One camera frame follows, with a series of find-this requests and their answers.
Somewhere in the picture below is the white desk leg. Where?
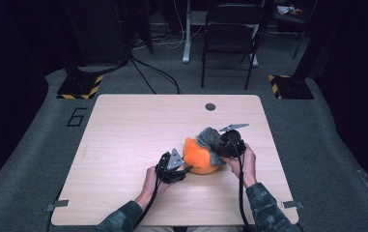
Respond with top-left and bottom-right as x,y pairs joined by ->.
182,0 -> 193,64

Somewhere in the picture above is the person's right hand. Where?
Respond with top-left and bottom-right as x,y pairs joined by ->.
221,143 -> 257,189

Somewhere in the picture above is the striped black stand base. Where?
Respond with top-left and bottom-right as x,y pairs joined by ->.
268,74 -> 315,101
56,74 -> 104,101

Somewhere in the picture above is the black floor cable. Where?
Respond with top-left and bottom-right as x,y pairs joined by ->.
128,57 -> 157,95
132,57 -> 184,95

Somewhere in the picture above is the white cable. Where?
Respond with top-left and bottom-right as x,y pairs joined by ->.
156,0 -> 205,50

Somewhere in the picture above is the dark chair with items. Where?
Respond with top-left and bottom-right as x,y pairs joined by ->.
272,0 -> 318,61

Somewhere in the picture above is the black cabinet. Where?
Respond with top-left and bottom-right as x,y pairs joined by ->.
65,0 -> 131,66

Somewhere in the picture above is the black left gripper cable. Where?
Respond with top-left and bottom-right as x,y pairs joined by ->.
132,165 -> 161,232

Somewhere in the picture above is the black folding chair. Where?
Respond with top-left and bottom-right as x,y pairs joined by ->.
200,2 -> 269,91

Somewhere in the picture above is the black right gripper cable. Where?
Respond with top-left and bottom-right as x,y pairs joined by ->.
234,138 -> 253,232

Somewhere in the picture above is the grey tape piece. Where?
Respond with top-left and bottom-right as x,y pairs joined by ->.
281,200 -> 304,210
45,199 -> 70,212

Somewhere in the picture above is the orange plush toy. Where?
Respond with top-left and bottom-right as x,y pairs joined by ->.
182,136 -> 220,176

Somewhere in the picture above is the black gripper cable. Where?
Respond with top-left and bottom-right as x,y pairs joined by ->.
132,165 -> 161,232
234,138 -> 253,232

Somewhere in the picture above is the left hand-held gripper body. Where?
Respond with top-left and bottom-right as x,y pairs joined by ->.
155,148 -> 188,185

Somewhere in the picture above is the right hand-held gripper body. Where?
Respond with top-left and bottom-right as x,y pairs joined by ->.
216,123 -> 250,159

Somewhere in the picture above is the person's left hand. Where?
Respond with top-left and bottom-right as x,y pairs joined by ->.
144,166 -> 173,197

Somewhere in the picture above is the grey cloth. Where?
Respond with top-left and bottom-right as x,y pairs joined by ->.
195,127 -> 226,167

